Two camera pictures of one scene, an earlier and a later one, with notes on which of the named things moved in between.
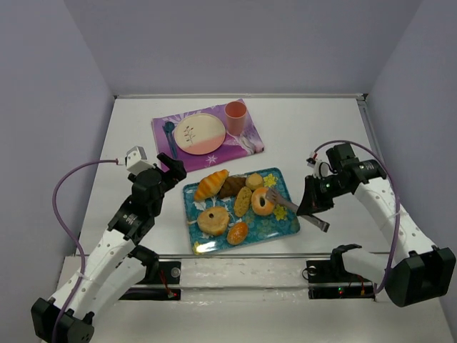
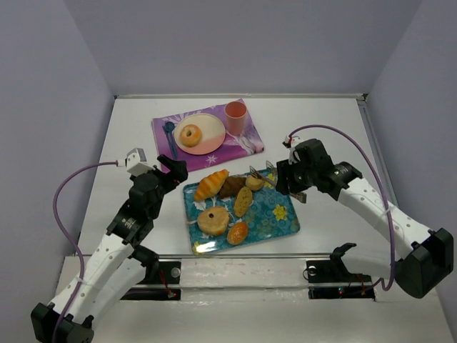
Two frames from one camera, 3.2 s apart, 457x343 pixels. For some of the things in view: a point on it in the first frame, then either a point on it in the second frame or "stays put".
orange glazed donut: (268, 206) -> (191, 135)
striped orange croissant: (211, 184) stays put
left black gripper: (170, 172) stays put
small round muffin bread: (254, 181) stays put
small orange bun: (237, 233) stays put
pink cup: (235, 113) stays put
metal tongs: (273, 196) -> (271, 179)
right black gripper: (315, 193) -> (285, 177)
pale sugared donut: (213, 220) stays put
